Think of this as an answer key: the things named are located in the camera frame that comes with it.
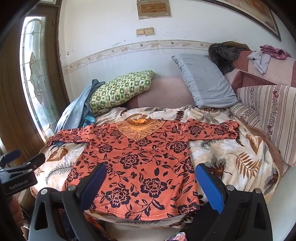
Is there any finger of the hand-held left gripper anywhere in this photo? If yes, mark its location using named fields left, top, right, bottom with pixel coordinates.
left=0, top=149, right=21, bottom=166
left=14, top=153, right=46, bottom=172

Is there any maroon floral cloth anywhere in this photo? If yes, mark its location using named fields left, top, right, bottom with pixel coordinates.
left=259, top=45, right=292, bottom=61

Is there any teal striped knit garment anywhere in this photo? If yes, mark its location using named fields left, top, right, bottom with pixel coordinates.
left=84, top=111, right=95, bottom=126

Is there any grey crumpled cloth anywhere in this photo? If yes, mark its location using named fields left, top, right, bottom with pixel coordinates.
left=247, top=50, right=272, bottom=75

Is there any dark furry cloth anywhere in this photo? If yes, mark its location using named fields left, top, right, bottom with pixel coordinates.
left=208, top=43, right=242, bottom=75

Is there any striped floral blanket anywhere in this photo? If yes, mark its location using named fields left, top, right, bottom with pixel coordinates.
left=229, top=85, right=296, bottom=167

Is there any brown cloth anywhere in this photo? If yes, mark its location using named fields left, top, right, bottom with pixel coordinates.
left=222, top=41, right=251, bottom=51

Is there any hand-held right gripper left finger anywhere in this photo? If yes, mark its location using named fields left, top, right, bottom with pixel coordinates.
left=28, top=163, right=107, bottom=241

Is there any cream leaf print blanket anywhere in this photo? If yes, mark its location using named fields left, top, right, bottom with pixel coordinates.
left=30, top=104, right=285, bottom=232

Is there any orange floral shirt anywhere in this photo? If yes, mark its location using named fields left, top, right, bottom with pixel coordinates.
left=46, top=118, right=240, bottom=220

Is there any light blue sweater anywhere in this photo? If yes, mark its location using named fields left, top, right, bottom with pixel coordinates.
left=55, top=79, right=105, bottom=133

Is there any green checkered pillow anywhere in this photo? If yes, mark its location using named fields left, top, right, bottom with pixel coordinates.
left=89, top=70, right=155, bottom=114

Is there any pink sofa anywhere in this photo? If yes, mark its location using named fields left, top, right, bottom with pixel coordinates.
left=127, top=50, right=296, bottom=109

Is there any wooden door with stained glass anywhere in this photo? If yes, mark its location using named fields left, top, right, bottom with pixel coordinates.
left=0, top=5, right=70, bottom=153

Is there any framed wall plaque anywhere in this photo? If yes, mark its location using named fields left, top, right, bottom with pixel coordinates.
left=136, top=0, right=172, bottom=19

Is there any grey pillow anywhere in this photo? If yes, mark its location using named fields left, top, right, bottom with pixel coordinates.
left=171, top=54, right=240, bottom=109

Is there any large framed picture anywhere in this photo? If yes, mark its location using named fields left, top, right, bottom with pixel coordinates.
left=201, top=0, right=282, bottom=42

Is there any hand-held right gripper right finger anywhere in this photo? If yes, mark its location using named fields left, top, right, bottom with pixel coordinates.
left=195, top=163, right=273, bottom=241

